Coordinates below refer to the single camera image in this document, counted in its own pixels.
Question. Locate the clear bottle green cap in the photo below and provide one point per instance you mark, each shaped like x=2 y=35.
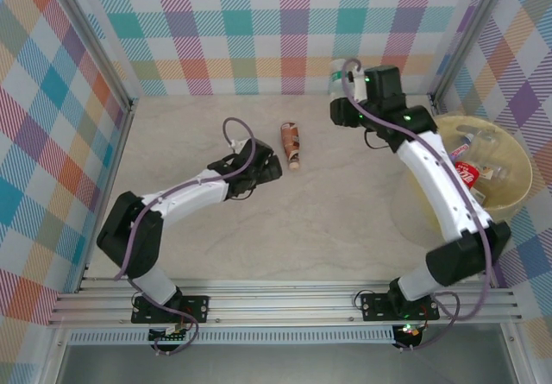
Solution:
x=337 y=79

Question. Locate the brown label plastic bottle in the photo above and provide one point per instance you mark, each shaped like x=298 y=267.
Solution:
x=290 y=140

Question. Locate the red label cola bottle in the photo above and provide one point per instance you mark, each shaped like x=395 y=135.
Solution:
x=466 y=173

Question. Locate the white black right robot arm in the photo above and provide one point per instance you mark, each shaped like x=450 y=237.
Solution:
x=420 y=172

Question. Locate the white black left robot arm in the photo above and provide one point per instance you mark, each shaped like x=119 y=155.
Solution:
x=190 y=190

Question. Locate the yellow translucent plastic bin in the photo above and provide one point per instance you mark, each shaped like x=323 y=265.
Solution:
x=513 y=177

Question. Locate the left electronics board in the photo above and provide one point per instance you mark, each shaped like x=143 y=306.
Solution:
x=170 y=338

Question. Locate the electronics board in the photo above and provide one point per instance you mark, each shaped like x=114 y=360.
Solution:
x=170 y=338
x=407 y=334

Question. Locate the right electronics board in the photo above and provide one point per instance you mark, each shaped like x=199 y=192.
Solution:
x=407 y=334

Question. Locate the aluminium right frame post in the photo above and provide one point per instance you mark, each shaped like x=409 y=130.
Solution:
x=471 y=34

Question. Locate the aluminium frame post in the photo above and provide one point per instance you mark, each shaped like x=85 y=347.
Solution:
x=101 y=43
x=471 y=34

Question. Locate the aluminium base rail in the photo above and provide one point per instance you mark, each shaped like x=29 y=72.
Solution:
x=280 y=302

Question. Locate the aluminium left side rail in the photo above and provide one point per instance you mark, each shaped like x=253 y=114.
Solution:
x=118 y=142

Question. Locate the aluminium left frame post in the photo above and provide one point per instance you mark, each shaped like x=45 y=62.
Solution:
x=101 y=43

